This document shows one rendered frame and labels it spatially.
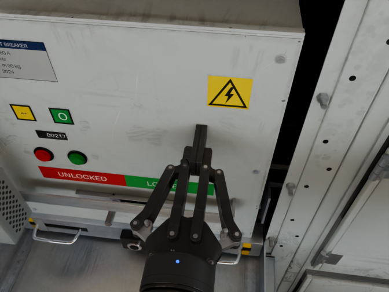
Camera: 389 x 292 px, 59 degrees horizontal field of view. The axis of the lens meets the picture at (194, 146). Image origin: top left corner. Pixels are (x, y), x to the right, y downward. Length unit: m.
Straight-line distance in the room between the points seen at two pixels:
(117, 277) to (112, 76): 0.48
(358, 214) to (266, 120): 0.25
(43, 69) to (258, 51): 0.28
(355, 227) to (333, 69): 0.33
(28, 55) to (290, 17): 0.33
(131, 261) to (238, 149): 0.41
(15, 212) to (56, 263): 0.21
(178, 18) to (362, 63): 0.22
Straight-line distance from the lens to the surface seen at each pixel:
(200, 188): 0.42
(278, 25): 0.42
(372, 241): 0.73
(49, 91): 0.52
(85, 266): 0.84
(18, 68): 0.52
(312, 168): 0.56
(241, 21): 0.42
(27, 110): 0.57
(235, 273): 0.80
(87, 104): 0.51
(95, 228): 0.80
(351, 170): 0.58
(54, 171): 0.68
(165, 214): 0.62
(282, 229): 0.72
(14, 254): 0.90
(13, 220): 0.69
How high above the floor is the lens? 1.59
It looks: 48 degrees down
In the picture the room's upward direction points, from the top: straight up
